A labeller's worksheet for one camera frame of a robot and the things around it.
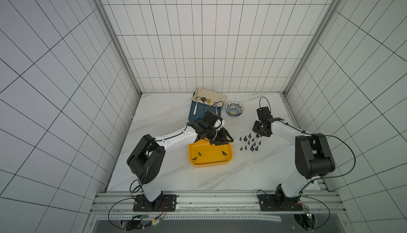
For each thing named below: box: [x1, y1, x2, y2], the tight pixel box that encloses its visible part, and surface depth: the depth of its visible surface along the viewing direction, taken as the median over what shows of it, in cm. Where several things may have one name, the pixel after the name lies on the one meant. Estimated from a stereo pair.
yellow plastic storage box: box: [188, 137, 234, 168], surface depth 89 cm
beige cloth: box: [192, 87, 228, 107], surface depth 120 cm
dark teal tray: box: [188, 100, 221, 122], surface depth 112 cm
